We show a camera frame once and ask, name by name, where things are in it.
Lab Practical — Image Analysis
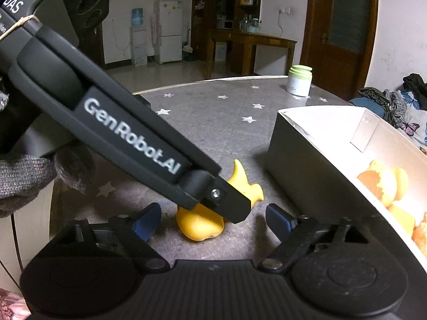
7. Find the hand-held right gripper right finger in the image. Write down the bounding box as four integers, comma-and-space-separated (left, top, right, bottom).
258, 203, 371, 273

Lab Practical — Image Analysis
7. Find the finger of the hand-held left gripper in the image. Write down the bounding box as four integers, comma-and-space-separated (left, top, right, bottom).
180, 169, 252, 224

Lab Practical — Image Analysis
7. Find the grey star-patterned tablecloth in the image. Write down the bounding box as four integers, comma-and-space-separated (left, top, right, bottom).
50, 75, 355, 265

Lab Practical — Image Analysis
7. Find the white refrigerator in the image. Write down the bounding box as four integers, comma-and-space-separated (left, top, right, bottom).
154, 0, 183, 64

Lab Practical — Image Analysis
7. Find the person's left hand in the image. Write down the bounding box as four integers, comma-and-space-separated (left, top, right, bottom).
0, 146, 96, 219

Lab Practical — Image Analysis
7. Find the wooden side table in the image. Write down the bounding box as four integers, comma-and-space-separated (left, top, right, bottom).
205, 28, 297, 80

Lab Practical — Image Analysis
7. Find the curved yellow peel piece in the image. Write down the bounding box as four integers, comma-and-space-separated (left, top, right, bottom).
367, 159, 410, 207

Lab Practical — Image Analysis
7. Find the rounded yellow fruit peel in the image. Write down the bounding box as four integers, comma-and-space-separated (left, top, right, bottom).
176, 203, 224, 241

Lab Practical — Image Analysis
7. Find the pink cloth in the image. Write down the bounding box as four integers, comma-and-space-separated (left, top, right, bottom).
0, 287, 32, 320

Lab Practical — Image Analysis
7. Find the brown wooden door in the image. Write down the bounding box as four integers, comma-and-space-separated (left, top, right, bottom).
303, 0, 380, 100

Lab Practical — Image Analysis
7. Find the white jar with green lid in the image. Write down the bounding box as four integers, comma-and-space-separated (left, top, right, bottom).
286, 65, 313, 97

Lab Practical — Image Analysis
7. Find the dark wooden cabinet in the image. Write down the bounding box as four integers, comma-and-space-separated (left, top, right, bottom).
191, 0, 264, 62

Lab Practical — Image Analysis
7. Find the brown eggshell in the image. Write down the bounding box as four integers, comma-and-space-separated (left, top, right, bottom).
357, 170, 384, 197

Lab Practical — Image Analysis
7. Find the pointed yellow fruit peel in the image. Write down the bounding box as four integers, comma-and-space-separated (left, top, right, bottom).
226, 159, 264, 211

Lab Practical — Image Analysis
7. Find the thin black cable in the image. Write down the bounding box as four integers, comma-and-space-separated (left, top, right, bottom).
0, 213, 25, 299

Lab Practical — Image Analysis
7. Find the white cardboard box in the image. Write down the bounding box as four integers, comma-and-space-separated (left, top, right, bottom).
267, 106, 427, 269

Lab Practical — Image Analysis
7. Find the white water dispenser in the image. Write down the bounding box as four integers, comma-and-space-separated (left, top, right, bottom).
131, 25, 148, 67

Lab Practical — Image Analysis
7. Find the pile of clothes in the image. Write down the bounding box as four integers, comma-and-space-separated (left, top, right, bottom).
349, 87, 427, 155

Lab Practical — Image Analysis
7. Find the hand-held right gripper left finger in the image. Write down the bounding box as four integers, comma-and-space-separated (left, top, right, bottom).
50, 203, 171, 273

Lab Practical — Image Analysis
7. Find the black cloth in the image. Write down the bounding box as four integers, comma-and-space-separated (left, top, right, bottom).
402, 73, 427, 94

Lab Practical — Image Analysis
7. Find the flat yellow peel piece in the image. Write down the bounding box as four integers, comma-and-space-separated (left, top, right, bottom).
387, 203, 417, 237

